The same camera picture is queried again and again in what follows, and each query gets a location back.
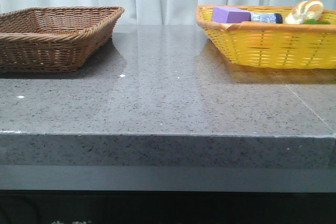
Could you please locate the purple foam block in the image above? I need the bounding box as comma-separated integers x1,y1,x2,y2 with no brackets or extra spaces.
211,6,251,24

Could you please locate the brown wicker basket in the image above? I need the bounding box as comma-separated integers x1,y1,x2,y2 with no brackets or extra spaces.
1,6,125,73

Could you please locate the dark labelled bottle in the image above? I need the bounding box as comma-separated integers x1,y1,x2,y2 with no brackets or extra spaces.
250,12,283,24

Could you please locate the yellow woven basket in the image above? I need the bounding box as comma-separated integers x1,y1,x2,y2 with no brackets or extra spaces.
195,5,335,69

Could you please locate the green toy vegetable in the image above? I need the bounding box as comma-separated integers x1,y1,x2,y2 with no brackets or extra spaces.
303,19,331,25

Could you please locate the toy bread roll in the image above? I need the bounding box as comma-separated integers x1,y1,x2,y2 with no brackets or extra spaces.
283,0,324,24

